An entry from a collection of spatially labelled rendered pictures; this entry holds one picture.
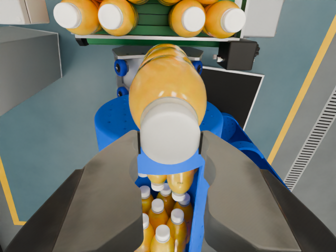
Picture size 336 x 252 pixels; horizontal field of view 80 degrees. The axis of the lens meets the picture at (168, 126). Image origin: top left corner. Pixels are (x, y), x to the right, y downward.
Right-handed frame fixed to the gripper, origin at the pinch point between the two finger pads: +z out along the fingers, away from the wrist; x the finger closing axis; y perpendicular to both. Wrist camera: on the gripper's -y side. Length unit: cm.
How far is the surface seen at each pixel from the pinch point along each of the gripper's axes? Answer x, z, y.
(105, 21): -10.5, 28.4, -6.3
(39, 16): -25.1, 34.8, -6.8
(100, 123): -12.6, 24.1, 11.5
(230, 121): 52, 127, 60
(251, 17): 25, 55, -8
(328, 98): 138, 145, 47
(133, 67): -8.8, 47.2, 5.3
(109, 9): -9.6, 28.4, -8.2
